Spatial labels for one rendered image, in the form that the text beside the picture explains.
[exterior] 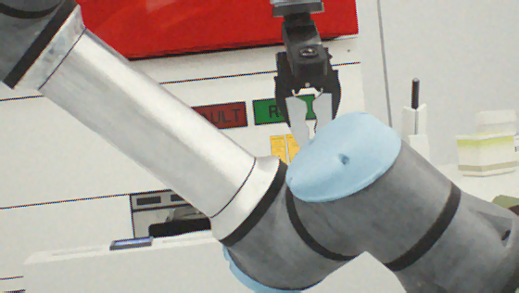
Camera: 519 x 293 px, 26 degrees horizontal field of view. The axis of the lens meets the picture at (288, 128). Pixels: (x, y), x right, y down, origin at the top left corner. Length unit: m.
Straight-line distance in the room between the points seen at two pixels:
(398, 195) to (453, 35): 2.55
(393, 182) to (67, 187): 1.08
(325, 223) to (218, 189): 0.13
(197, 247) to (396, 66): 2.22
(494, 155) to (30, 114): 0.84
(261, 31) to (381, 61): 1.60
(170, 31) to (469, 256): 1.02
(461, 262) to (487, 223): 0.06
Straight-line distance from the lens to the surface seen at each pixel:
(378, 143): 1.17
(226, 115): 2.12
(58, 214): 2.15
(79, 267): 1.53
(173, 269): 1.52
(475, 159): 1.91
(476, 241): 1.20
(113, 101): 1.22
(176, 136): 1.23
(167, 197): 2.13
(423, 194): 1.18
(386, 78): 3.65
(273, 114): 2.13
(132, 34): 2.08
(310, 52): 1.47
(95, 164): 2.14
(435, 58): 3.68
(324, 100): 1.55
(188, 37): 2.07
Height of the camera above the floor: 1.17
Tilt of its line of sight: 3 degrees down
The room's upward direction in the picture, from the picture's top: 6 degrees counter-clockwise
